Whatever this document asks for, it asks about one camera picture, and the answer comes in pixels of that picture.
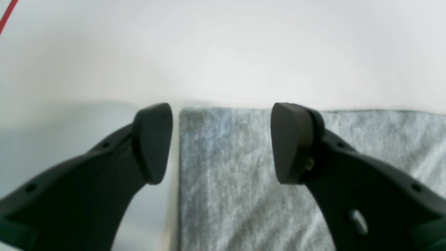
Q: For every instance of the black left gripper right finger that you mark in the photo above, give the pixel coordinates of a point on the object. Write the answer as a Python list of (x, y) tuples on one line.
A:
[(367, 204)]

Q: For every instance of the grey T-shirt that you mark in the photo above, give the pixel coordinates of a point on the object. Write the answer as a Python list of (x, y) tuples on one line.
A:
[(230, 199)]

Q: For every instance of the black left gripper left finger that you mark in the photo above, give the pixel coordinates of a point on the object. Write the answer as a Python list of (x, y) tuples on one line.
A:
[(79, 204)]

